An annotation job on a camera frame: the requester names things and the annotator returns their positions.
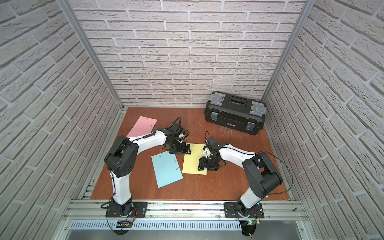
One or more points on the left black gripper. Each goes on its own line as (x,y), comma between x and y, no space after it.
(179,148)

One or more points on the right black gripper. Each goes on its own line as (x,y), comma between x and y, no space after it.
(202,162)

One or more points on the yellow paper sheet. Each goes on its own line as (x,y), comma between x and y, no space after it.
(191,162)

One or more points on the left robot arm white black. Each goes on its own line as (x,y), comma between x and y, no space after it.
(121,159)

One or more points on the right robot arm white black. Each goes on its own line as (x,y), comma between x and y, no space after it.
(262,175)

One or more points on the light blue paper sheet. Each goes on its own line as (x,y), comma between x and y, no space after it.
(164,168)

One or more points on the pink paper sheet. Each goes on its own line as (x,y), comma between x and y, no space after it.
(142,127)

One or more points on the black plastic toolbox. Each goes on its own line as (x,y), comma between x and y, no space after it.
(237,113)

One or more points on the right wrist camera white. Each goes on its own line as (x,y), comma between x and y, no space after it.
(206,152)

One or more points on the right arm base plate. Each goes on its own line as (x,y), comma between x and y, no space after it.
(236,210)

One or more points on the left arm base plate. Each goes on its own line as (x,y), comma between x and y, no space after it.
(129,209)

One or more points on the aluminium front rail frame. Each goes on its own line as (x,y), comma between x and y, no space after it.
(181,216)

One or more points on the left corner aluminium post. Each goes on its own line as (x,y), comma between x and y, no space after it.
(73,20)

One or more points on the corner aluminium post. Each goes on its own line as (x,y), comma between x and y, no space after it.
(73,20)
(289,46)

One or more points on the right corner aluminium post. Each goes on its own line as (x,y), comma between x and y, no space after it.
(289,46)

